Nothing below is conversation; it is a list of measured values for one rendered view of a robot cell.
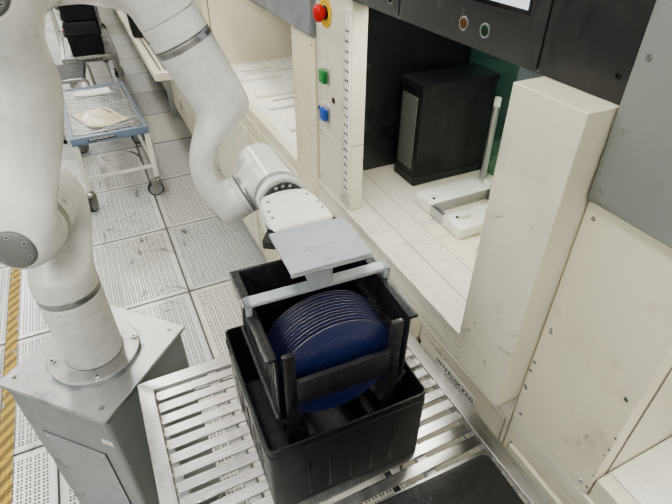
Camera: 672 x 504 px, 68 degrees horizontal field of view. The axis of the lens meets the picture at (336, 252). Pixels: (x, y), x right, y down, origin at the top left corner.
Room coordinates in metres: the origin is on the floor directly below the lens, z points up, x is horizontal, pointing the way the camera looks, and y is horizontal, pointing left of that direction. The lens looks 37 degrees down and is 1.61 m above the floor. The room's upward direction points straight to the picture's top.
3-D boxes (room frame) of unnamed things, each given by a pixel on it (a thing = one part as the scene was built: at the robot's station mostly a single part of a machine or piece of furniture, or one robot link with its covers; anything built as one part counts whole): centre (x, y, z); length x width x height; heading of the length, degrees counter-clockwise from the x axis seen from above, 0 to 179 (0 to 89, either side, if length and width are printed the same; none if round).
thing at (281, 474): (0.58, 0.03, 0.85); 0.28 x 0.28 x 0.17; 24
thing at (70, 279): (0.78, 0.54, 1.07); 0.19 x 0.12 x 0.24; 7
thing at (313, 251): (0.57, 0.03, 1.04); 0.24 x 0.20 x 0.32; 114
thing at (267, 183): (0.73, 0.09, 1.17); 0.09 x 0.03 x 0.08; 114
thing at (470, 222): (1.16, -0.36, 0.89); 0.22 x 0.21 x 0.04; 116
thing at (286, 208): (0.67, 0.07, 1.17); 0.11 x 0.10 x 0.07; 24
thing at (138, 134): (3.03, 1.47, 0.24); 0.97 x 0.52 x 0.48; 28
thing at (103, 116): (2.86, 1.42, 0.47); 0.31 x 0.23 x 0.02; 47
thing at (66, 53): (4.56, 2.18, 0.24); 0.94 x 0.53 x 0.48; 25
